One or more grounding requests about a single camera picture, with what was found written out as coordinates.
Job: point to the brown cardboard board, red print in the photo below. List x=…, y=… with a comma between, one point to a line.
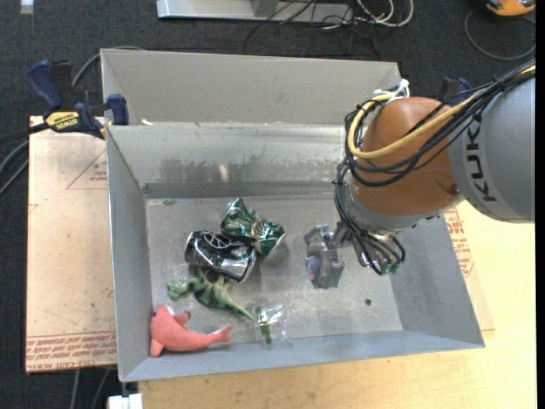
x=64, y=249

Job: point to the grey metal bin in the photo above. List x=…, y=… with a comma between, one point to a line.
x=255, y=96

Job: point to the crushed green drink can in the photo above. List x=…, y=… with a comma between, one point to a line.
x=247, y=226

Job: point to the clear plastic packet, green part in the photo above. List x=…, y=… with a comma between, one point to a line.
x=268, y=324

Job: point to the green toy dinosaur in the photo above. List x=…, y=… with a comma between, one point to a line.
x=210, y=290

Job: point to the crushed black drink can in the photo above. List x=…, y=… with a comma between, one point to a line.
x=217, y=254

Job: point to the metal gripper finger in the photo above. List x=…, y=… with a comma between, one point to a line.
x=336, y=271
x=315, y=266

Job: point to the pink toy fish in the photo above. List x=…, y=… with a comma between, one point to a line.
x=176, y=332

